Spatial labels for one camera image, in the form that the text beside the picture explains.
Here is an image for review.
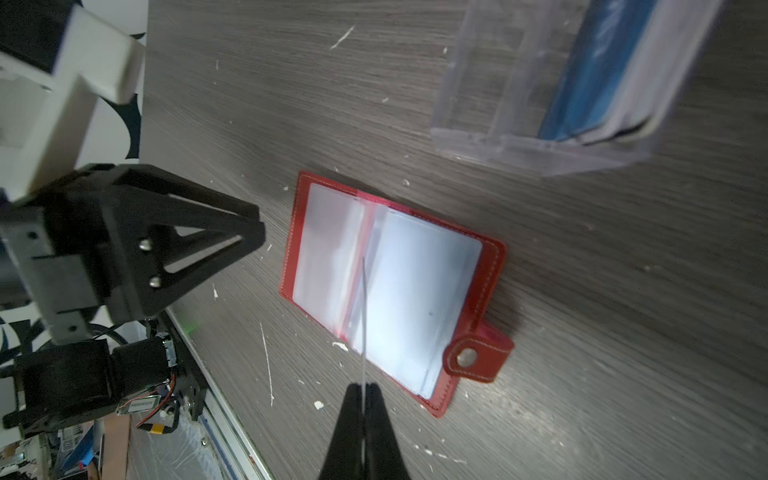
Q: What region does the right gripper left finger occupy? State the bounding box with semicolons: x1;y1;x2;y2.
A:
319;384;364;480

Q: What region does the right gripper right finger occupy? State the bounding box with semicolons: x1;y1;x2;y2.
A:
363;383;410;480

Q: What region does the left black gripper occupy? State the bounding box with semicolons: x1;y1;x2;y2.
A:
1;164;266;345

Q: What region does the red leather card holder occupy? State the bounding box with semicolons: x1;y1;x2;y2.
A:
279;171;514;417

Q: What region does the black VIP credit card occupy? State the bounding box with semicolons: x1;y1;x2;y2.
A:
360;256;367;411

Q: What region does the clear acrylic card box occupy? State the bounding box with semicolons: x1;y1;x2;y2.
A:
431;1;723;176

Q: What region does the blue credit card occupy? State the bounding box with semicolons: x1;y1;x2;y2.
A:
538;0;657;141

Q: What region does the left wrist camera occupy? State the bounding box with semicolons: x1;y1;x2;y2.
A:
1;1;144;201

